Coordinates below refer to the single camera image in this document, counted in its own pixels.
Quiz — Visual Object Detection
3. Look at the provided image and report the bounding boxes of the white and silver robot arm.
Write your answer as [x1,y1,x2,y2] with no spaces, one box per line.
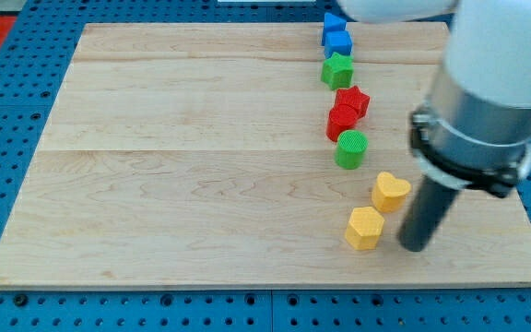
[339,0,531,197]

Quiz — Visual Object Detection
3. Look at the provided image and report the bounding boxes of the yellow heart block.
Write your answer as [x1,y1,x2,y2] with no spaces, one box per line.
[372,172,412,213]

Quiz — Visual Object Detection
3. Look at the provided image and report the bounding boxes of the green cylinder block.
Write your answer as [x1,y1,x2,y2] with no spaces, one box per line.
[334,130,368,170]

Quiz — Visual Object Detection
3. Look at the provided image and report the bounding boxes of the red cylinder block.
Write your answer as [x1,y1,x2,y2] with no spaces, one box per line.
[326,104,359,142]

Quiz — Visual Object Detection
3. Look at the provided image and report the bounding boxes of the light wooden board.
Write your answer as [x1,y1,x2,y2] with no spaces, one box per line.
[0,23,531,291]

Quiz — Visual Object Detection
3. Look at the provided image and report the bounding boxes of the red star block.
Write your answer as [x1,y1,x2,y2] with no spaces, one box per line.
[334,86,371,118]

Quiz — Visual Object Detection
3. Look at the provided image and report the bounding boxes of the yellow hexagon block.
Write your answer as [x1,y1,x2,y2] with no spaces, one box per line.
[344,207,384,251]

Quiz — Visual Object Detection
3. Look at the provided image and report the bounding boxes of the green star block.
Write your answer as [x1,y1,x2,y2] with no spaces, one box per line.
[321,53,354,90]

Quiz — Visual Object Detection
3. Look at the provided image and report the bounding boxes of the blue cube block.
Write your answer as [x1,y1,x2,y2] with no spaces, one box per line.
[324,30,353,58]

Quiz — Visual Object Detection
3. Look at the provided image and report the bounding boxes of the blue triangle block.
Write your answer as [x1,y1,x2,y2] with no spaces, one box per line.
[321,12,347,46]

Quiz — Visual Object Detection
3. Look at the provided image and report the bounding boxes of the dark grey cylindrical pointer rod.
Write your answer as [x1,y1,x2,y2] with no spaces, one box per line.
[397,176,459,252]

